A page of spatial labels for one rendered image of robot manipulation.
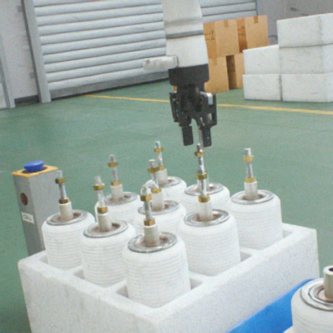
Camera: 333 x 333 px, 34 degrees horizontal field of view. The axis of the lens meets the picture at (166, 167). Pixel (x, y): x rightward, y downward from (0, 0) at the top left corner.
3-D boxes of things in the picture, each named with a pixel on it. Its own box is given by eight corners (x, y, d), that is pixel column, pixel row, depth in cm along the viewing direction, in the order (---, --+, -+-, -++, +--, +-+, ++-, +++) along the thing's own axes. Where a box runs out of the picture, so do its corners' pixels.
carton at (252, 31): (269, 48, 503) (266, 14, 496) (248, 52, 492) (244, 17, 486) (249, 49, 529) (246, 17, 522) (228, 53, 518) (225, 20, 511)
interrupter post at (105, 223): (116, 229, 92) (113, 211, 91) (106, 234, 90) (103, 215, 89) (106, 227, 93) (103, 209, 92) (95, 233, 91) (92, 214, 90)
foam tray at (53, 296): (171, 438, 78) (154, 322, 74) (34, 347, 107) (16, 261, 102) (323, 319, 103) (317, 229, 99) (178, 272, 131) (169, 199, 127)
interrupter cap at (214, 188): (200, 184, 112) (199, 181, 111) (231, 187, 107) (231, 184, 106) (176, 195, 106) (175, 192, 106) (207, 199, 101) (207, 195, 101)
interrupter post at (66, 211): (72, 221, 99) (69, 203, 98) (59, 222, 99) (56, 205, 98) (75, 216, 101) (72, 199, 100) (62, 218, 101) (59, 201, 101)
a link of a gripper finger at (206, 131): (199, 119, 100) (201, 146, 101) (207, 120, 98) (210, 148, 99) (205, 118, 101) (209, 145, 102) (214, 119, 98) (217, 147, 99)
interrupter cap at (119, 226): (138, 226, 92) (137, 222, 92) (106, 242, 86) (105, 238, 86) (106, 220, 97) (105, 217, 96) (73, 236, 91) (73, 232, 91)
